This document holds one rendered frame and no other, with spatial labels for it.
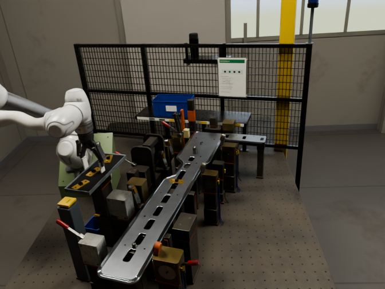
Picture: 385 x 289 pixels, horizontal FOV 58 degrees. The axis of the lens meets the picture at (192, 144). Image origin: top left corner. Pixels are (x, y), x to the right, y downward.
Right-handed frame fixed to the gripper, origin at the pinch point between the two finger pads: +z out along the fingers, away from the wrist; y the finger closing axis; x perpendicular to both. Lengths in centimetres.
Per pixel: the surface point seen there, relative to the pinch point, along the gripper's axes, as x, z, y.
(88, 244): -37.2, 11.5, 24.1
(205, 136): 85, 21, 24
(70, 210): -28.5, 4.0, 8.9
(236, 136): 91, 22, 46
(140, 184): 6.2, 10.8, 22.0
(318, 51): 334, 24, 67
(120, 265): -38, 18, 39
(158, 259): -34, 12, 56
